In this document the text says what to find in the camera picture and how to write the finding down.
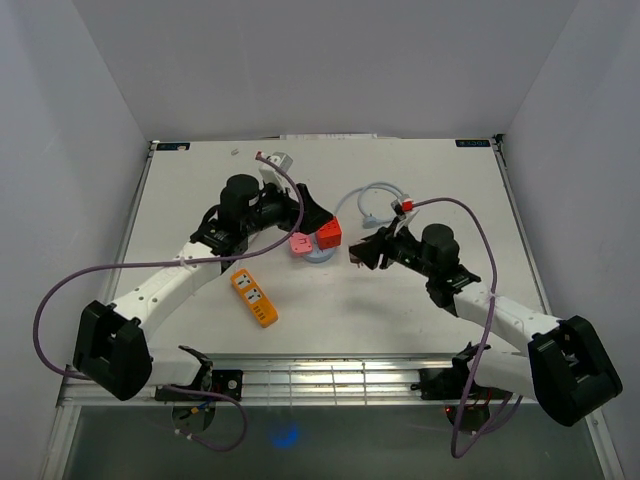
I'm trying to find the blue corner label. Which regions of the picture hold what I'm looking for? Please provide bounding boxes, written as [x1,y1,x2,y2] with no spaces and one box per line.
[455,139,491,148]
[155,142,191,151]

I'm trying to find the aluminium frame rail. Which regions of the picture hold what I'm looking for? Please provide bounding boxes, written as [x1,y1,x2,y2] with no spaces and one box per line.
[57,360,599,409]

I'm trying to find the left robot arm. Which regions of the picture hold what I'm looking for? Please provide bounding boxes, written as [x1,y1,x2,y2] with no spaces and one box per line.
[72,174,333,400]

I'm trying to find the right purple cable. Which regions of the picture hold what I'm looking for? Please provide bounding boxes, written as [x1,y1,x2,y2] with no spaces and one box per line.
[409,196,524,459]

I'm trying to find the right blue corner label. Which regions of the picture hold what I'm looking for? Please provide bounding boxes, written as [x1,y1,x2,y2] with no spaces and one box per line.
[455,139,491,148]

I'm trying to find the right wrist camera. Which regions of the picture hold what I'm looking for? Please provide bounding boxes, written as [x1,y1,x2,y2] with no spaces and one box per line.
[391,194,418,235]

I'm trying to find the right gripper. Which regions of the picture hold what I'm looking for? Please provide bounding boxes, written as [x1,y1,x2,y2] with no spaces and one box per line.
[349,217,436,279]

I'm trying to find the round blue power socket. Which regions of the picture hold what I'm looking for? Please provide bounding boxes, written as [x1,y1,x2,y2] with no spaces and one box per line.
[302,245,336,264]

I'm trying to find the pink plug adapter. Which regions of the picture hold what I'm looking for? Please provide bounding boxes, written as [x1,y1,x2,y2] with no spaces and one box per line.
[289,232,314,257]

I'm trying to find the orange power strip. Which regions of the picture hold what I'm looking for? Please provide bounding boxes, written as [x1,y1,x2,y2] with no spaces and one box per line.
[230,269,279,328]

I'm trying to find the left blue corner label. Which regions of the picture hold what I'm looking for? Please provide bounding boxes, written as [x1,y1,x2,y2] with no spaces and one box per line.
[155,142,191,151]

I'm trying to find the brown pink charger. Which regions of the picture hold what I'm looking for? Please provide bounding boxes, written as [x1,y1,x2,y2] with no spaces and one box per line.
[349,253,363,267]

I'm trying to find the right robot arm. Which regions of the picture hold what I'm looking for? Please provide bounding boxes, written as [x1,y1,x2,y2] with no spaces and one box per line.
[349,224,623,426]

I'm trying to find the light blue cord with plug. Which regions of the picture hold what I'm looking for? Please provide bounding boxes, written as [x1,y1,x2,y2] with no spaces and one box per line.
[333,181,406,230]

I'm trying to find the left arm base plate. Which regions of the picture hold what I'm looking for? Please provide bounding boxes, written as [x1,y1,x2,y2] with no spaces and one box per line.
[154,369,243,402]

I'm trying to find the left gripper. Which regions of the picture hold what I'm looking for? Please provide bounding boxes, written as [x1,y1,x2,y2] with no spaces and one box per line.
[242,178,332,237]

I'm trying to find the red cube socket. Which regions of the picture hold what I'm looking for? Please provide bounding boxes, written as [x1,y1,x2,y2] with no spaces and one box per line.
[315,216,342,250]

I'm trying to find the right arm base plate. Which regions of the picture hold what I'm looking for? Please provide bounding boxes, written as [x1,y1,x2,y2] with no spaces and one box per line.
[411,368,494,402]

